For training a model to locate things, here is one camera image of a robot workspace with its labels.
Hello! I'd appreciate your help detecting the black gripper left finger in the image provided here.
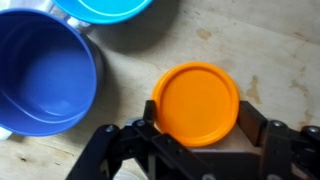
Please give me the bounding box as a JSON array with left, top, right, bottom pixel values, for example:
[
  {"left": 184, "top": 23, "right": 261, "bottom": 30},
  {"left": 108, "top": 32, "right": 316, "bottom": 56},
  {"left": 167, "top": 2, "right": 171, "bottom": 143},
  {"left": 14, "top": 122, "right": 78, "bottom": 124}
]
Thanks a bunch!
[{"left": 143, "top": 100, "right": 156, "bottom": 124}]

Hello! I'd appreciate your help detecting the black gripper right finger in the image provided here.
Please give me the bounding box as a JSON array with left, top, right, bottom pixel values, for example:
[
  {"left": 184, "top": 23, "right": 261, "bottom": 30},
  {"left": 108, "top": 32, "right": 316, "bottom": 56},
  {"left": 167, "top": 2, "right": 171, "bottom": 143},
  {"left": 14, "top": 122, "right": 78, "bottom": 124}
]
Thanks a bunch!
[{"left": 237, "top": 101, "right": 267, "bottom": 147}]

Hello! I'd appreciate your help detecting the orange plastic lid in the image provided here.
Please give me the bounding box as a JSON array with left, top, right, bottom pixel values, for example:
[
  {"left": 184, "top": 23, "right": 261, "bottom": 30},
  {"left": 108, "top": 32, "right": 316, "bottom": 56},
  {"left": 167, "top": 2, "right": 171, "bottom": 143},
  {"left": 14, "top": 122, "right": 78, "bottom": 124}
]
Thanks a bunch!
[{"left": 152, "top": 62, "right": 240, "bottom": 147}]

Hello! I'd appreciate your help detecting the dark blue plastic cup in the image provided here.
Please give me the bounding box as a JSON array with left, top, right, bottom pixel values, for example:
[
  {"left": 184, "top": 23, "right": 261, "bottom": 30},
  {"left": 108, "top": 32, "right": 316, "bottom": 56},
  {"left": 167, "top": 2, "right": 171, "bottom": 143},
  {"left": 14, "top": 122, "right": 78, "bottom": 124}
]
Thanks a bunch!
[{"left": 0, "top": 9, "right": 103, "bottom": 140}]

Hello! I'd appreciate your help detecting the light blue plastic bowl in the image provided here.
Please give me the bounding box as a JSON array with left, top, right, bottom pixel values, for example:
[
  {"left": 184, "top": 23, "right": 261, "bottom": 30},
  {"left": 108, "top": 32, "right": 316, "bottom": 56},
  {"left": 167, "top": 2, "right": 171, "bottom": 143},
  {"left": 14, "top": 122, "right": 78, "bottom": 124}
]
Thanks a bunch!
[{"left": 52, "top": 0, "right": 153, "bottom": 24}]

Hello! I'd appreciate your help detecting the small white crumpled cloth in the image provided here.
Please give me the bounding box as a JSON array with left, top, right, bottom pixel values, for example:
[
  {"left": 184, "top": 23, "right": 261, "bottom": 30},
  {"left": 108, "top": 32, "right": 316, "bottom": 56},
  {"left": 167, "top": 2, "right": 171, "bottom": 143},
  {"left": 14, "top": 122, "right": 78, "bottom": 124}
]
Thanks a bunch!
[{"left": 48, "top": 0, "right": 91, "bottom": 33}]

